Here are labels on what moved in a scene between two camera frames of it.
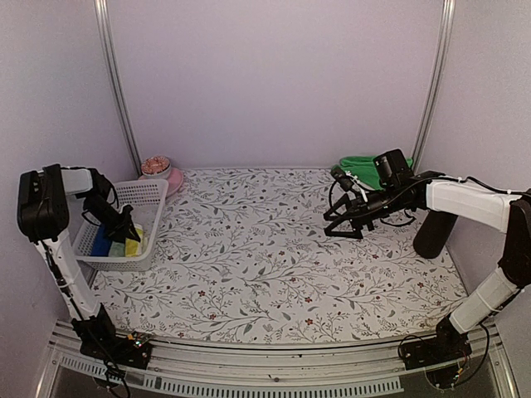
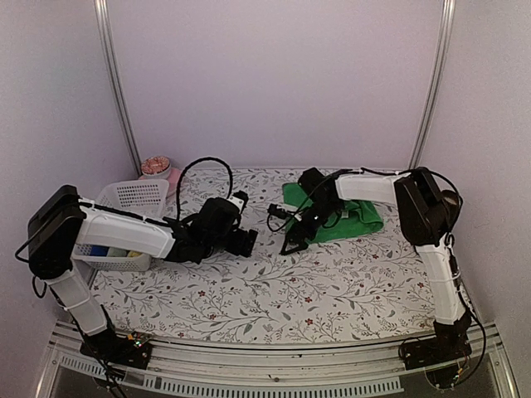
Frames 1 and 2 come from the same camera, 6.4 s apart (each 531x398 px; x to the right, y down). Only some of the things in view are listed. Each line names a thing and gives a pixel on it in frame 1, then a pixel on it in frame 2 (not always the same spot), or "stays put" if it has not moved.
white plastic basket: (147, 199) stays put
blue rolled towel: (102, 245) stays put
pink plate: (175, 180) stays put
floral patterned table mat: (241, 258) stays put
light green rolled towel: (117, 249) stays put
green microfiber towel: (362, 170) to (356, 218)
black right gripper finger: (333, 212) to (301, 242)
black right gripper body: (362, 211) to (323, 211)
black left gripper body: (98, 204) to (236, 247)
